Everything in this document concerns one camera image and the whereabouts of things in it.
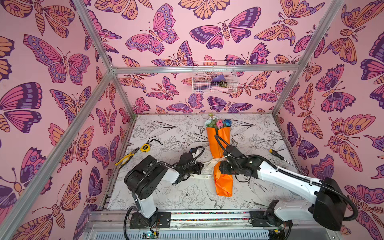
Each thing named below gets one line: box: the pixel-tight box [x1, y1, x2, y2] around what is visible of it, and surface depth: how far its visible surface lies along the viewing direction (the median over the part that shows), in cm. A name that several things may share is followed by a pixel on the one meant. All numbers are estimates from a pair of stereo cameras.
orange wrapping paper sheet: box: [206, 127, 233, 197], surface depth 84 cm
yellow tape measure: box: [140, 143, 151, 153], surface depth 101 cm
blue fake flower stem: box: [222, 118, 232, 128], surface depth 108 cm
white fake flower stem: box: [204, 113, 218, 131], surface depth 111 cm
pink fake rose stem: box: [216, 119, 224, 129], surface depth 108 cm
